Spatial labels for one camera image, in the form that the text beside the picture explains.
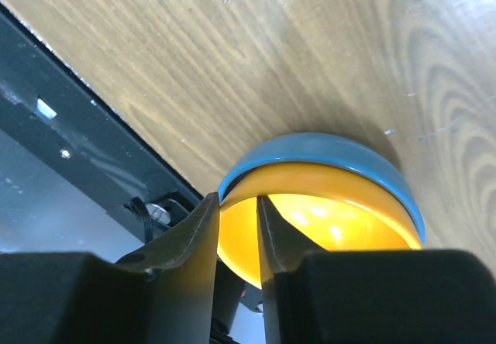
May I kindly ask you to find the orange bowl blue outside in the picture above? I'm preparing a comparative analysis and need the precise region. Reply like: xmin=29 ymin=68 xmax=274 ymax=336
xmin=217 ymin=162 xmax=422 ymax=287

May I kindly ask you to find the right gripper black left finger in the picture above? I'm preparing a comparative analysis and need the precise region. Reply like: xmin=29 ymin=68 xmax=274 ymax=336
xmin=1 ymin=193 xmax=219 ymax=343

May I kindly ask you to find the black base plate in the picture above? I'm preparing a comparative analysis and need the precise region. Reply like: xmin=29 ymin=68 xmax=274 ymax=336
xmin=1 ymin=9 xmax=202 ymax=239

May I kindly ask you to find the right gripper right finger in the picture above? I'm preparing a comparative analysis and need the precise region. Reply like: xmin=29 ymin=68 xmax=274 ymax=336
xmin=257 ymin=196 xmax=495 ymax=343

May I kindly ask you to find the aluminium frame rail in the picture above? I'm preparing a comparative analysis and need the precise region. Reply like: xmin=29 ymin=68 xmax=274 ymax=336
xmin=1 ymin=132 xmax=143 ymax=262

